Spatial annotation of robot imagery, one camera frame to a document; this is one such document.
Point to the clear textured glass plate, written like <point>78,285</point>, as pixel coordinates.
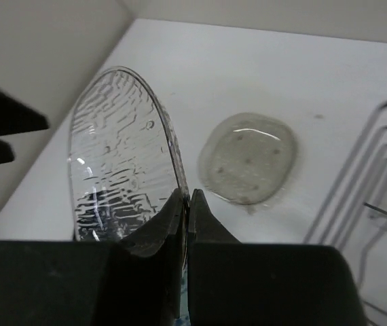
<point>124,161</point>

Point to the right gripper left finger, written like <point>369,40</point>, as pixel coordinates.
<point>134,281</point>

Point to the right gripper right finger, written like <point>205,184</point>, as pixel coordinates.
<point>232,283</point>

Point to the smoky square glass plate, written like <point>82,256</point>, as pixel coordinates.
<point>247,159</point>

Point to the grey wire dish rack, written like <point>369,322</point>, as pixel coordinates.
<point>353,215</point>

